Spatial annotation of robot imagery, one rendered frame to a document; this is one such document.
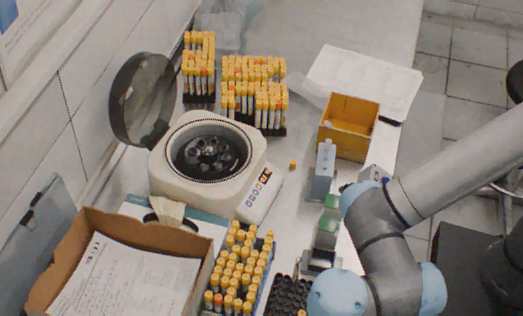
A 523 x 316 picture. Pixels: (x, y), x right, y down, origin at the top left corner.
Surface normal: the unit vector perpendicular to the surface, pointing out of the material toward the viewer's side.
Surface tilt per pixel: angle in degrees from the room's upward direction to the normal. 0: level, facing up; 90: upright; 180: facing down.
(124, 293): 0
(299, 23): 0
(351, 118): 90
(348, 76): 0
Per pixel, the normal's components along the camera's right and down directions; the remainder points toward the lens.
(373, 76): 0.03, -0.67
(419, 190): -0.42, -0.05
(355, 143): -0.31, 0.70
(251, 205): 0.42, -0.46
